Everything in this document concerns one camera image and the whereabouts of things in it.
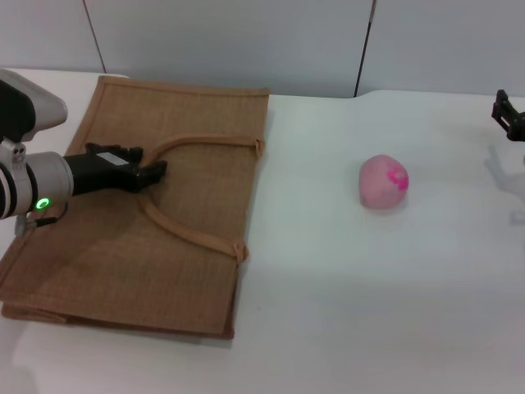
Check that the pink round ball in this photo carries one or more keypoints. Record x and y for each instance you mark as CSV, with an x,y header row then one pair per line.
x,y
379,184

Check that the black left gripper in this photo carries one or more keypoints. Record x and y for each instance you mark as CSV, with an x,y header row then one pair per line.
x,y
98,172

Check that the brown jute handbag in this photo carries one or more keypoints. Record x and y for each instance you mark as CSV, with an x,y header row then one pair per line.
x,y
184,246

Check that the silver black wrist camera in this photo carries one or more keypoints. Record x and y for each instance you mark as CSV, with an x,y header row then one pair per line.
x,y
45,111

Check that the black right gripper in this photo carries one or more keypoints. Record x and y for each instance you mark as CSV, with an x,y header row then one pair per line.
x,y
517,127

